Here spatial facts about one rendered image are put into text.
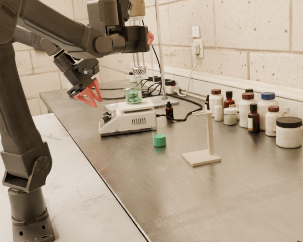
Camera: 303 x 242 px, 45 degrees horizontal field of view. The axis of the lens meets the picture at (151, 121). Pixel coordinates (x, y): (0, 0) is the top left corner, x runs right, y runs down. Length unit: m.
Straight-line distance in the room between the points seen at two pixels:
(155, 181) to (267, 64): 0.68
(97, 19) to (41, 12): 0.17
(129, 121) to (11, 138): 0.61
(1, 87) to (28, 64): 2.90
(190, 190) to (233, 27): 0.86
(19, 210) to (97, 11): 0.46
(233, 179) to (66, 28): 0.49
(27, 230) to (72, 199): 0.15
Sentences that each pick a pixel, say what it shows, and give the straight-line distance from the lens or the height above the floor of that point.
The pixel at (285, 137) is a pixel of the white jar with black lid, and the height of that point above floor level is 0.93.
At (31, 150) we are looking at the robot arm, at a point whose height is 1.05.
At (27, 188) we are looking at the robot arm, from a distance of 0.72.
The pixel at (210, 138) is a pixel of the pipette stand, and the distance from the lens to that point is 0.97.
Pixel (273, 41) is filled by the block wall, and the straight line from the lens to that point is 1.33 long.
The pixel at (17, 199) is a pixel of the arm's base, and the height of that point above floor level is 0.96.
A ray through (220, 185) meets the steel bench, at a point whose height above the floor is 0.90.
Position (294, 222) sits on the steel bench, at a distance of 0.71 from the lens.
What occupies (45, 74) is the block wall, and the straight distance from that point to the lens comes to 3.60.
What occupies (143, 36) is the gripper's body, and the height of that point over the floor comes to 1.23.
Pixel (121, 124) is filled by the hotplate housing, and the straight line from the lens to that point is 1.24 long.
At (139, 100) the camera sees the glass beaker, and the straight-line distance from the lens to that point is 1.28.
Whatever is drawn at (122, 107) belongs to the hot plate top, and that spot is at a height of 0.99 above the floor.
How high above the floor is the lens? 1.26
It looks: 15 degrees down
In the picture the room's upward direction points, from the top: 6 degrees counter-clockwise
